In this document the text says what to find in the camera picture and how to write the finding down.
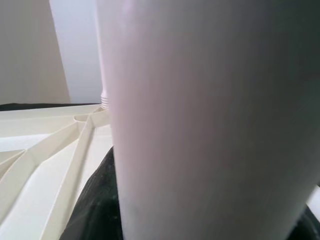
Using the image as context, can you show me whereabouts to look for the white plastic table top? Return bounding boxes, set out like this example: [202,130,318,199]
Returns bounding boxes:
[0,103,118,240]

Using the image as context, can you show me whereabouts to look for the white plastic table leg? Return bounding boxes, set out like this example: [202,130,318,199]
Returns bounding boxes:
[95,0,113,111]
[99,0,320,240]

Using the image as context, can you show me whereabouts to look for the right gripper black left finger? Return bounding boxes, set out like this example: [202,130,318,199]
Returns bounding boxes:
[66,147,125,240]

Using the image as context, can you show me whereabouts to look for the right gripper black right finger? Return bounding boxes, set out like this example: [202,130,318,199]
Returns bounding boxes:
[297,207,320,240]

